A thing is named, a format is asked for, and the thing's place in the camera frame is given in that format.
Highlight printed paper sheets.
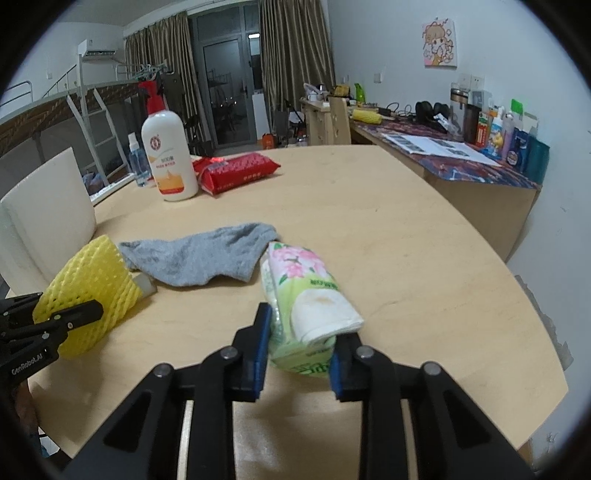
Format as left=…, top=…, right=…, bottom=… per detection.
left=379, top=133, right=502, bottom=167

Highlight metal bunk bed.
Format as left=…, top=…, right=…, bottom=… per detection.
left=0, top=80, right=139, bottom=185
left=115, top=62, right=167, bottom=93

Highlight floral tissue pack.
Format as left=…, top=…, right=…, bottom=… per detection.
left=259, top=241, right=365, bottom=379

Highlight white lotion bottle red pump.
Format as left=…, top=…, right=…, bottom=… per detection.
left=139, top=80, right=199, bottom=202

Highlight white foam box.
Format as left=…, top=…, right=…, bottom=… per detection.
left=0, top=147, right=97, bottom=287

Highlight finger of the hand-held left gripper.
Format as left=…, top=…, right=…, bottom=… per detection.
left=30, top=300, right=105, bottom=340
left=0, top=292, right=44, bottom=324

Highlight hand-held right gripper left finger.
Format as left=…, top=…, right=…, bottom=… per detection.
left=62, top=302, right=273, bottom=480

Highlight wooden desk with drawers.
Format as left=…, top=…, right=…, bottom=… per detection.
left=300, top=97, right=352, bottom=146

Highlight small clear spray bottle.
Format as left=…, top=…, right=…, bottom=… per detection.
left=127, top=133, right=151, bottom=188

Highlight red wet wipes pack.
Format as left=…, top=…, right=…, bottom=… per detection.
left=202, top=154, right=281, bottom=197

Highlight white bunk bed ladder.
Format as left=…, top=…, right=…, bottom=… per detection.
left=67, top=88, right=127, bottom=183

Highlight printed desk cover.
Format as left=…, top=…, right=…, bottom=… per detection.
left=351, top=113, right=541, bottom=189

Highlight red snack packet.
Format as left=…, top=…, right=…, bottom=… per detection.
left=191, top=156, right=227, bottom=178

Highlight cartoon wall poster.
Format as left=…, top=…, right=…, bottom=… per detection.
left=421, top=18, right=459, bottom=68

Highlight yellow foam fruit net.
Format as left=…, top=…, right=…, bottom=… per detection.
left=32, top=234, right=144, bottom=360

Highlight wooden side desk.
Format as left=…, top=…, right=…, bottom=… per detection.
left=349, top=108, right=541, bottom=264

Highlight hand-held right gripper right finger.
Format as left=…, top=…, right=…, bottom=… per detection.
left=329, top=331, right=539, bottom=480

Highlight wooden chair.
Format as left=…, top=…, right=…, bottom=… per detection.
left=329, top=96, right=352, bottom=145

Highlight white air conditioner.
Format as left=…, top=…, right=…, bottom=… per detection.
left=78, top=39, right=118, bottom=58

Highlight brown curtain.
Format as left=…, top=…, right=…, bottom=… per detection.
left=259, top=0, right=335, bottom=148
left=124, top=11, right=204, bottom=153

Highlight dark hanging clothes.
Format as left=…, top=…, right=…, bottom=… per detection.
left=157, top=71, right=185, bottom=134

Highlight grey sock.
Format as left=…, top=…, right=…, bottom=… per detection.
left=119, top=222, right=279, bottom=288

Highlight black headphones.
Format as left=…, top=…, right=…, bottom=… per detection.
left=414, top=100, right=451, bottom=134

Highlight row of toiletry bottles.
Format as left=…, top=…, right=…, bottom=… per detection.
left=450, top=80, right=551, bottom=182

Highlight glass balcony door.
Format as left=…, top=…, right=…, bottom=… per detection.
left=188, top=2, right=271, bottom=148

